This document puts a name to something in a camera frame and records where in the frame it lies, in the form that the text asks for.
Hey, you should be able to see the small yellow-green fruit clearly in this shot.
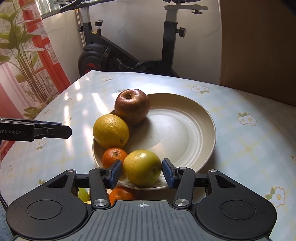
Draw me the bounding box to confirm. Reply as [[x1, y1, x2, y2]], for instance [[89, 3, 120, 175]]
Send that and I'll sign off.
[[78, 187, 90, 202]]

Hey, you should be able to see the cream round plate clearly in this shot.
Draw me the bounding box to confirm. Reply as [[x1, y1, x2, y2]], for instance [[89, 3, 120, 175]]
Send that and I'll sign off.
[[92, 93, 217, 191]]

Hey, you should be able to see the bamboo print curtain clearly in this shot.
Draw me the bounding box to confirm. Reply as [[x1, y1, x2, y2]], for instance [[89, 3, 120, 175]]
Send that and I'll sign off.
[[0, 0, 72, 163]]

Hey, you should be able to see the small tangerine front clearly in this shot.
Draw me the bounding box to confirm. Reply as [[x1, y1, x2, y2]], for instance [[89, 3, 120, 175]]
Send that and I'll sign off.
[[109, 186, 136, 205]]

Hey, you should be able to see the small tangerine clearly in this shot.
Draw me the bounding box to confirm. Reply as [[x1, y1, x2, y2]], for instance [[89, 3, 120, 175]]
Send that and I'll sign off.
[[109, 186, 136, 205], [102, 148, 127, 169]]

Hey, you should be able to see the yellow-green round fruit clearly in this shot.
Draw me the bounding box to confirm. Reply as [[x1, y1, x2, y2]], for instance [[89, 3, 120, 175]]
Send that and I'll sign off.
[[123, 149, 162, 187]]

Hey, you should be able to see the large yellow orange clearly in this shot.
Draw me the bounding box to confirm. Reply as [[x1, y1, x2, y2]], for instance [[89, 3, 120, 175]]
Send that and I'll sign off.
[[93, 114, 130, 149]]

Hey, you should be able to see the dark red apple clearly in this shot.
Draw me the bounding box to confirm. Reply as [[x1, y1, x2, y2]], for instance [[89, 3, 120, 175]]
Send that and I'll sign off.
[[114, 89, 150, 125]]

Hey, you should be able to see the window with dark frame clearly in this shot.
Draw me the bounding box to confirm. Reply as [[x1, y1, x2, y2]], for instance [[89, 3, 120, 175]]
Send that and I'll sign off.
[[36, 0, 112, 19]]

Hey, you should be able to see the floral plastic tablecloth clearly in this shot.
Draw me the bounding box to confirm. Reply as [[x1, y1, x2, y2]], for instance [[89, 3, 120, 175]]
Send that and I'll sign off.
[[1, 71, 295, 240]]

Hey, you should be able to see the wooden wardrobe panel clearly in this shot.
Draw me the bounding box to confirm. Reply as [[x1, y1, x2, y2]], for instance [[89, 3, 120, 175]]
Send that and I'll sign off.
[[219, 1, 295, 106]]

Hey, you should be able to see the black exercise bike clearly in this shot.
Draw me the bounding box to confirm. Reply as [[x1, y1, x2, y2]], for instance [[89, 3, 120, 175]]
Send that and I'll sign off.
[[54, 0, 209, 78]]

